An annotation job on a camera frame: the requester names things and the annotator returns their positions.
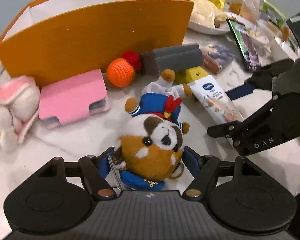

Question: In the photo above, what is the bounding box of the red panda plush toy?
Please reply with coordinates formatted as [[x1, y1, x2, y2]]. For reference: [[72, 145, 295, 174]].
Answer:
[[111, 69, 192, 191]]

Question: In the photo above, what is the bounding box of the illustrated card box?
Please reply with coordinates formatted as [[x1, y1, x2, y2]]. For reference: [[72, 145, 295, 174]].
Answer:
[[201, 42, 235, 75]]

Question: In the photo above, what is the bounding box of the white plate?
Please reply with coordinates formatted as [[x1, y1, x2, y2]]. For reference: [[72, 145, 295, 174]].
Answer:
[[188, 20, 230, 35]]

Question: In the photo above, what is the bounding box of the clear plastic bag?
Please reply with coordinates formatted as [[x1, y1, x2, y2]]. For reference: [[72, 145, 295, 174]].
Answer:
[[229, 0, 260, 23]]

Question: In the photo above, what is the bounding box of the pink leather wallet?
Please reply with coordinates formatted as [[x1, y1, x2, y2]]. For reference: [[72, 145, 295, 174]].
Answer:
[[38, 69, 110, 129]]

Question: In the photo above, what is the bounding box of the white lotion tube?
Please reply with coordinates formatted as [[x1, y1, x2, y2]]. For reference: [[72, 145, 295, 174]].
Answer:
[[188, 75, 244, 125]]

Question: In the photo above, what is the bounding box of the white crochet bunny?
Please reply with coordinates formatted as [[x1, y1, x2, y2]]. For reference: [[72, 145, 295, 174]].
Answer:
[[0, 61, 40, 151]]

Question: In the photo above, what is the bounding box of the green snack packet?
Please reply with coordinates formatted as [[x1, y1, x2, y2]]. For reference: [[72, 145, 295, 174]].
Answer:
[[226, 18, 261, 73]]

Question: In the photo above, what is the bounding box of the dark grey square box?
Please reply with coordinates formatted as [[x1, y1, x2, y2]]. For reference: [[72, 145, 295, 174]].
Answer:
[[141, 43, 203, 76]]

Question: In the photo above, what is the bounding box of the yellow tape measure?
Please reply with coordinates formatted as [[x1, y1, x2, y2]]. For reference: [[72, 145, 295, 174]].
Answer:
[[174, 66, 209, 84]]

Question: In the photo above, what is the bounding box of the orange storage box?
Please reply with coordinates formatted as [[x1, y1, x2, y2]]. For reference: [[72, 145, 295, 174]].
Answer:
[[0, 0, 193, 87]]

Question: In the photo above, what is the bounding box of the orange crochet ball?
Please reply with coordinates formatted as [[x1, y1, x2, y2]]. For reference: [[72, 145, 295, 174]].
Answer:
[[106, 50, 142, 88]]

